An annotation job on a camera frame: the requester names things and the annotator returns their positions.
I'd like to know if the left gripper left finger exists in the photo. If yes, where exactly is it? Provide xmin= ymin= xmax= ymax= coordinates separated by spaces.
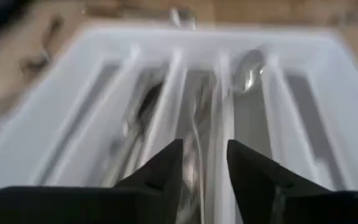
xmin=113 ymin=138 xmax=185 ymax=224

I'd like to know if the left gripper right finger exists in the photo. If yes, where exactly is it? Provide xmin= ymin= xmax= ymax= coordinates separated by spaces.
xmin=226 ymin=139 xmax=332 ymax=224

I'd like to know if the silver spoon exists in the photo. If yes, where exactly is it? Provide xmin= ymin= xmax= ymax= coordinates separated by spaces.
xmin=178 ymin=71 xmax=213 ymax=224

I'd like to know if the silver table knife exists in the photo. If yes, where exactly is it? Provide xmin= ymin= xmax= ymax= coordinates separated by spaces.
xmin=103 ymin=74 xmax=155 ymax=189

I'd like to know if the silver fork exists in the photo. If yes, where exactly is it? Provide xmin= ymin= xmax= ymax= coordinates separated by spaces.
xmin=231 ymin=48 xmax=266 ymax=95

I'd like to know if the white cutlery organizer tray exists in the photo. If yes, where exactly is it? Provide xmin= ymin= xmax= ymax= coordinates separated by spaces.
xmin=0 ymin=18 xmax=358 ymax=224

